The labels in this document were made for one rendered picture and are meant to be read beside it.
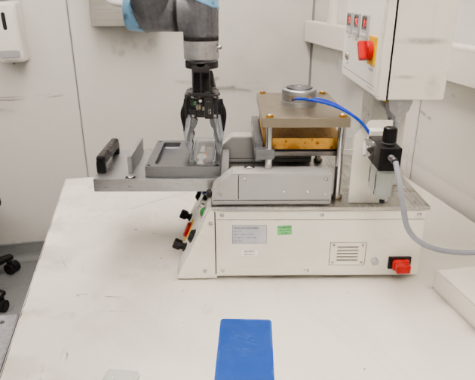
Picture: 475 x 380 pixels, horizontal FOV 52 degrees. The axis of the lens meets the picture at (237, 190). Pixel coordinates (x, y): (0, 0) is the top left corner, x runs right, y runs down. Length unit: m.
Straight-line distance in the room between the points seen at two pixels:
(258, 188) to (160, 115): 1.61
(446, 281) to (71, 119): 1.98
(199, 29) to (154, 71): 1.50
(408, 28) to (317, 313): 0.57
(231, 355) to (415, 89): 0.61
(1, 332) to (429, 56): 0.96
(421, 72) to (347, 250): 0.40
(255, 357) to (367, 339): 0.21
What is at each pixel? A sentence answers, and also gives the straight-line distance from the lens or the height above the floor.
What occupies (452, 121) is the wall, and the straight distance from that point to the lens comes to 1.60.
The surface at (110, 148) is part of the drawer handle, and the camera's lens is 1.18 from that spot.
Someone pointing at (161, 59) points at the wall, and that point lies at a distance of 2.53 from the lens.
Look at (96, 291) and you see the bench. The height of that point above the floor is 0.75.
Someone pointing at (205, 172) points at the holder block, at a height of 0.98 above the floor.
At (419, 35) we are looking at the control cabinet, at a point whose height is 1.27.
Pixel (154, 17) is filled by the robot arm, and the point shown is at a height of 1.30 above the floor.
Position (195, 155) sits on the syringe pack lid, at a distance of 1.10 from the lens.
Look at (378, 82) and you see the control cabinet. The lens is 0.99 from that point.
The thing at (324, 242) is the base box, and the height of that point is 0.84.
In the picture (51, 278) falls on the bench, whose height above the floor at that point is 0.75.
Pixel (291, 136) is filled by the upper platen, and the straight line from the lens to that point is 1.06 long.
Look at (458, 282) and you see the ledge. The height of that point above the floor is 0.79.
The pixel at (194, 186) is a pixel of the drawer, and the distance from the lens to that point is 1.07.
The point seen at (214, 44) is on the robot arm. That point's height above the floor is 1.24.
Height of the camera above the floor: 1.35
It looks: 22 degrees down
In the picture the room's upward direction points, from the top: straight up
